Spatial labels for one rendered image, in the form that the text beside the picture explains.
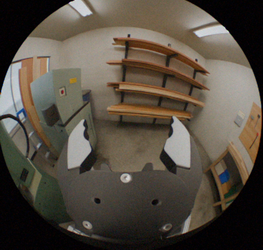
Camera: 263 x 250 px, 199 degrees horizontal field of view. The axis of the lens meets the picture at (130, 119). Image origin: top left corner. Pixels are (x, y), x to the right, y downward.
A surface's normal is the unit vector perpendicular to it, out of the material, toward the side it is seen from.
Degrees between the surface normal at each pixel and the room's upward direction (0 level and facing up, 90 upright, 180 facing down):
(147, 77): 90
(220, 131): 90
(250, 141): 90
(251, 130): 90
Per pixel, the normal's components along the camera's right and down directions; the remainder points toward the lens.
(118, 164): 0.10, -0.84
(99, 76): 0.03, 0.55
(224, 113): -0.99, -0.07
